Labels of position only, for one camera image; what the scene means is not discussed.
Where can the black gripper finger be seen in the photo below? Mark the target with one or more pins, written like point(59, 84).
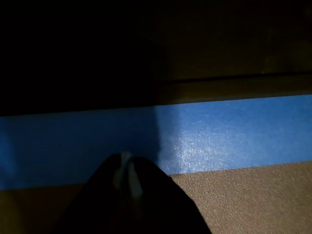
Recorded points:
point(97, 200)
point(161, 204)

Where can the long blue tape strip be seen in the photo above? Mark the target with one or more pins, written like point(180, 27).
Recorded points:
point(219, 131)

